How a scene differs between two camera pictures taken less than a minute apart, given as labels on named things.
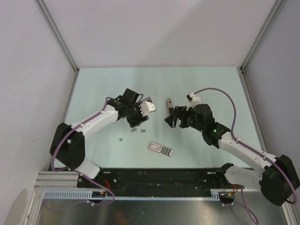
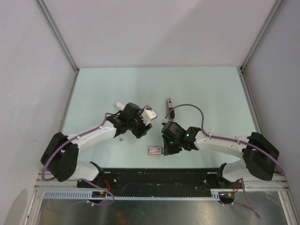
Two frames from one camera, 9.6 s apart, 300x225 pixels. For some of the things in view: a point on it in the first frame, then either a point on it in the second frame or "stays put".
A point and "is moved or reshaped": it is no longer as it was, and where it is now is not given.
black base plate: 155,179 stays put
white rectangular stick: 169,104 stays put
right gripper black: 180,113 to 168,150
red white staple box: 161,149 is moved or reshaped
